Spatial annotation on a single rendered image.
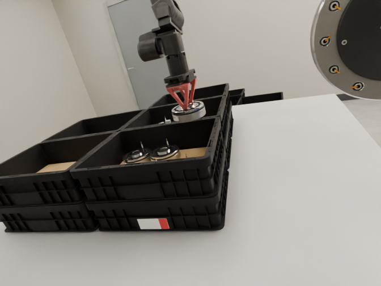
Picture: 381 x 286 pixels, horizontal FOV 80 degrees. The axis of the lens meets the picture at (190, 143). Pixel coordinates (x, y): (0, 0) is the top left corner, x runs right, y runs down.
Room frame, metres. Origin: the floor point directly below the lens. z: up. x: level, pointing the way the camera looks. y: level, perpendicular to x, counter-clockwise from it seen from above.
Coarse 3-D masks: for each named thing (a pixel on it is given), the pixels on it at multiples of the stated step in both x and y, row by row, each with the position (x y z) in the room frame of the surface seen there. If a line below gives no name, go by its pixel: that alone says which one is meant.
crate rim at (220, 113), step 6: (216, 96) 1.04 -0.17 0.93; (222, 96) 1.01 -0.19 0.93; (222, 102) 0.91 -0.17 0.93; (150, 108) 1.12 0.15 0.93; (156, 108) 1.11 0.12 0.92; (222, 108) 0.83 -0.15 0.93; (222, 114) 0.81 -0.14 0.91; (132, 120) 0.97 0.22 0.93; (126, 126) 0.90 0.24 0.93; (144, 126) 0.84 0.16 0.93
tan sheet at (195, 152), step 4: (196, 148) 0.75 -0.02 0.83; (200, 148) 0.74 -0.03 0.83; (204, 148) 0.73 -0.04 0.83; (180, 152) 0.74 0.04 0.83; (184, 152) 0.74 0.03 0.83; (188, 152) 0.73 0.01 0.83; (192, 152) 0.72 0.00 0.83; (196, 152) 0.71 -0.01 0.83; (200, 152) 0.71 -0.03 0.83; (204, 152) 0.70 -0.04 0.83; (180, 156) 0.71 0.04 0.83; (184, 156) 0.70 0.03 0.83; (188, 156) 0.70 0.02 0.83; (192, 156) 0.69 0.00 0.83; (196, 156) 0.68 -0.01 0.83; (200, 156) 0.68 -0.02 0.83; (120, 164) 0.76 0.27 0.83
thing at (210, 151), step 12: (204, 120) 0.74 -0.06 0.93; (216, 120) 0.70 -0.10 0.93; (120, 132) 0.84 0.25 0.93; (216, 132) 0.60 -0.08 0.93; (216, 144) 0.57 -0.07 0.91; (204, 156) 0.47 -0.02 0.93; (72, 168) 0.59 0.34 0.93; (84, 168) 0.57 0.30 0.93; (96, 168) 0.55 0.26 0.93; (108, 168) 0.53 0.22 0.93; (120, 168) 0.52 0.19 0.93; (132, 168) 0.51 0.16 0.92; (144, 168) 0.50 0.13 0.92; (156, 168) 0.49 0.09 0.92; (168, 168) 0.48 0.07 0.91; (180, 168) 0.47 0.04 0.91; (192, 168) 0.47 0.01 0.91
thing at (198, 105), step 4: (196, 104) 0.69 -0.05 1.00; (200, 104) 0.67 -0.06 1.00; (176, 108) 0.70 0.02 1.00; (188, 108) 0.66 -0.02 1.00; (192, 108) 0.66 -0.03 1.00; (196, 108) 0.64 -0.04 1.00; (172, 112) 0.67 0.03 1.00; (176, 112) 0.65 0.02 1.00; (180, 112) 0.64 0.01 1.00; (184, 112) 0.64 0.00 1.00; (188, 112) 0.64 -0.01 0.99
